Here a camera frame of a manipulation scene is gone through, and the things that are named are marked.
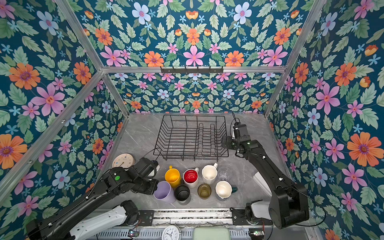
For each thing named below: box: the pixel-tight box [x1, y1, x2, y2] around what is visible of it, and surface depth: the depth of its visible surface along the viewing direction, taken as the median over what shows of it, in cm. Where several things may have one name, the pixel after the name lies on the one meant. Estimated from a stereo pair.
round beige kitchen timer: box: [112, 153, 136, 169], surface depth 93 cm
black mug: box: [174, 184, 191, 201], surface depth 82 cm
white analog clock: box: [161, 225, 183, 240], surface depth 68 cm
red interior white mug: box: [183, 167, 199, 189], surface depth 84 cm
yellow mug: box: [164, 165, 182, 189], surface depth 82 cm
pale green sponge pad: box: [192, 227, 230, 240], surface depth 69 cm
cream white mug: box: [201, 162, 218, 185], surface depth 82 cm
